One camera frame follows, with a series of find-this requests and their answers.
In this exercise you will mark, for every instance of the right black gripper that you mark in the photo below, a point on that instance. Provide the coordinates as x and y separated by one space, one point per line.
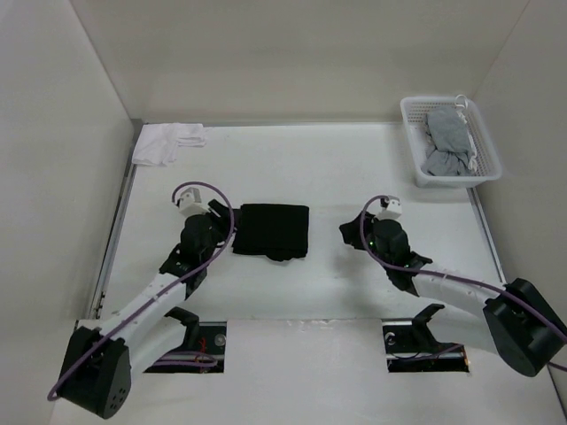
353 229

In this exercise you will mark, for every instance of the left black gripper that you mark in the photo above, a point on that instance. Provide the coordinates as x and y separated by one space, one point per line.
223 221

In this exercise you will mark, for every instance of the black tank top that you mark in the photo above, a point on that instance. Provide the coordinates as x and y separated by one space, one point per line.
278 232

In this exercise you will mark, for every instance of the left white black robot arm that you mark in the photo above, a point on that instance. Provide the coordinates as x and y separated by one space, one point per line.
101 363

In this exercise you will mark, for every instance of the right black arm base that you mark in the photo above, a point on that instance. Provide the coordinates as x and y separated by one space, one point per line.
410 347

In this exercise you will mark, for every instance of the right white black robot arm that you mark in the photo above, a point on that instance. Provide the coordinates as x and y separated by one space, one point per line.
513 321

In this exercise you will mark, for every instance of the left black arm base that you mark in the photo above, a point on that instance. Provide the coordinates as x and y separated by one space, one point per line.
202 350

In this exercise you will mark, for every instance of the folded white tank top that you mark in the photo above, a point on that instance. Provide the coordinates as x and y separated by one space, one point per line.
158 144

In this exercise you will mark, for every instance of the grey tank top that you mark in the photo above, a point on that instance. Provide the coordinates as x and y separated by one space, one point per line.
451 151

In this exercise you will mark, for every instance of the white plastic basket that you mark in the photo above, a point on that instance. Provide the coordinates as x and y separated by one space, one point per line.
413 111

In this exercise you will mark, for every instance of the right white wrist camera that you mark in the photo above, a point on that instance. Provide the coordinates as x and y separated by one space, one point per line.
390 208

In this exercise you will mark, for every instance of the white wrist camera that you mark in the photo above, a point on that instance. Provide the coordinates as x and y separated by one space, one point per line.
189 203
390 208

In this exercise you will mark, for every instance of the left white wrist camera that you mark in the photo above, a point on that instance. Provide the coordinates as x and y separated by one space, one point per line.
189 203

